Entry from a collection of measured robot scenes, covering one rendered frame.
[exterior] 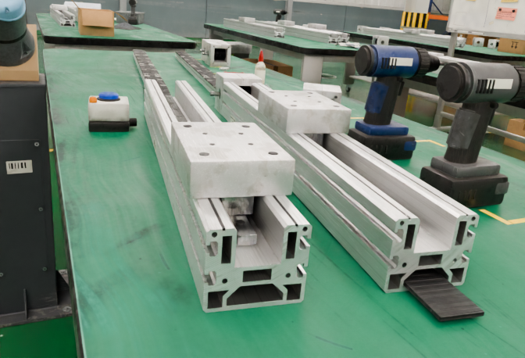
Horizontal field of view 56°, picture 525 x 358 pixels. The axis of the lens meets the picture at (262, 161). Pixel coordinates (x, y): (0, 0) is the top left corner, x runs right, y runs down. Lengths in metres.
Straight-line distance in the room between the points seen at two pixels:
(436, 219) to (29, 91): 1.29
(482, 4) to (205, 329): 4.03
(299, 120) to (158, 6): 11.65
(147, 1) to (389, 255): 11.91
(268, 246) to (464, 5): 4.05
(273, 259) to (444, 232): 0.20
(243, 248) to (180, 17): 12.07
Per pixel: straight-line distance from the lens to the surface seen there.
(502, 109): 2.43
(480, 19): 4.32
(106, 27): 3.31
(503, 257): 0.69
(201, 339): 0.45
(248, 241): 0.50
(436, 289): 0.56
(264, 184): 0.51
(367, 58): 0.94
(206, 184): 0.50
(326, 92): 1.16
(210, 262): 0.45
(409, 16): 9.17
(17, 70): 1.64
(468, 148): 0.81
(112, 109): 1.05
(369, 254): 0.56
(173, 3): 12.45
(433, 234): 0.59
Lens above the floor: 1.06
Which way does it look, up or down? 18 degrees down
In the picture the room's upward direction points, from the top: 5 degrees clockwise
